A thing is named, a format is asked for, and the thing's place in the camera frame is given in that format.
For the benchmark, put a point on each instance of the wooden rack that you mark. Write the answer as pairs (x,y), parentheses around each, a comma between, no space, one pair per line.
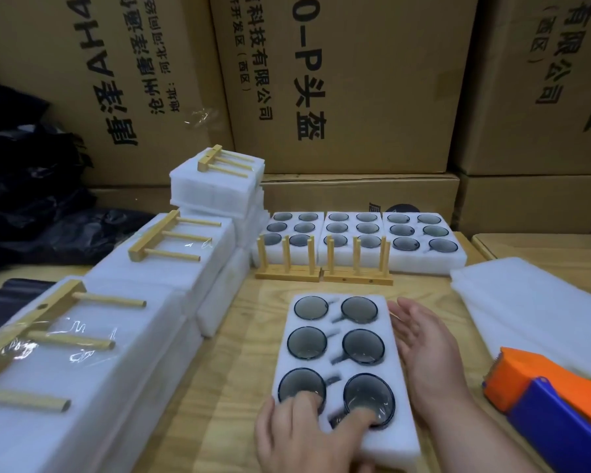
(143,243)
(209,158)
(25,335)

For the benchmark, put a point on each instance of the person's right hand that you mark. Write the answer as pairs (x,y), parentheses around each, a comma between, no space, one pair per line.
(431,359)

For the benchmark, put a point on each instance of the small black object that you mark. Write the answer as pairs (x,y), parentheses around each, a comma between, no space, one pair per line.
(402,208)

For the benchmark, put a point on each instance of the black plastic bag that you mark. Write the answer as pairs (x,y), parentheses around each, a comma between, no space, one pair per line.
(39,182)

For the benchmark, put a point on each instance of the person's left hand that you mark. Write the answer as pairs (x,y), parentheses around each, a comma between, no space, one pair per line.
(305,438)

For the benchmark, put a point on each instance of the black plastic bags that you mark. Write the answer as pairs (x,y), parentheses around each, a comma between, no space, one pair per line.
(10,300)

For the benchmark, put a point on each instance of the pile of white foam sheets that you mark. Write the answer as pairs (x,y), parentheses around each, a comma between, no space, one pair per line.
(532,305)

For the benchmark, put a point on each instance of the stack of brown cardboard boxes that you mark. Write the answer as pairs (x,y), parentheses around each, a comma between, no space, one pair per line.
(355,74)

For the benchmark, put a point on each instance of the row of wooden peg racks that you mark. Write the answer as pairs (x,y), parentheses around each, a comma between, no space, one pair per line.
(286,275)

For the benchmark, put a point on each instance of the set of grey glass cups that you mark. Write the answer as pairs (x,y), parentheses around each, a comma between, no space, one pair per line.
(364,347)

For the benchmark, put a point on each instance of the orange and blue tape dispenser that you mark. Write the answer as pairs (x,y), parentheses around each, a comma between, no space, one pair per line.
(552,399)

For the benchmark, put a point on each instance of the stack of white foam trays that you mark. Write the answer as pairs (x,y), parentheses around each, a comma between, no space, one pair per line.
(315,256)

